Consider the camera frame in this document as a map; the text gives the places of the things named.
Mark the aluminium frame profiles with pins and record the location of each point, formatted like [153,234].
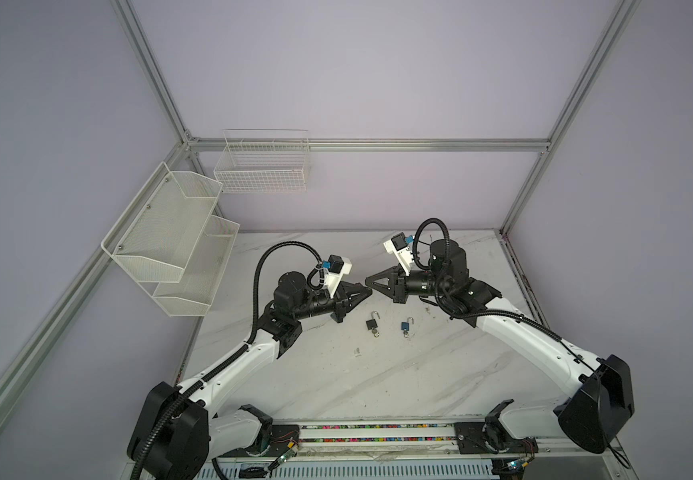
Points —
[27,365]

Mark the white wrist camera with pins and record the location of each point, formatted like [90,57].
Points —
[334,269]
[400,245]

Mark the lower white mesh shelf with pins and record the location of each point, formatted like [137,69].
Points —
[194,295]

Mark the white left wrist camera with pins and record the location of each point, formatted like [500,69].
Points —
[334,269]

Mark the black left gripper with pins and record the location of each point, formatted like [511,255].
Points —
[344,302]

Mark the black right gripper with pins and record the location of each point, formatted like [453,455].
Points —
[396,284]

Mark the base rail with cable tray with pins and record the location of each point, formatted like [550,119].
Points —
[405,449]

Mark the upper white mesh shelf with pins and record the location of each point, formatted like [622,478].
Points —
[155,238]

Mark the small grey padlock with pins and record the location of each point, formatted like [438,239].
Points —
[373,324]

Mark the white mesh shelf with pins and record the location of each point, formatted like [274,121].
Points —
[194,295]
[155,238]

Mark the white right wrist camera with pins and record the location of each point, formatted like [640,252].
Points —
[400,245]

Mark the blue padlock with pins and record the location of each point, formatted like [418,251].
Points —
[406,327]

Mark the white wire wall basket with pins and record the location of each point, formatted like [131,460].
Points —
[256,161]

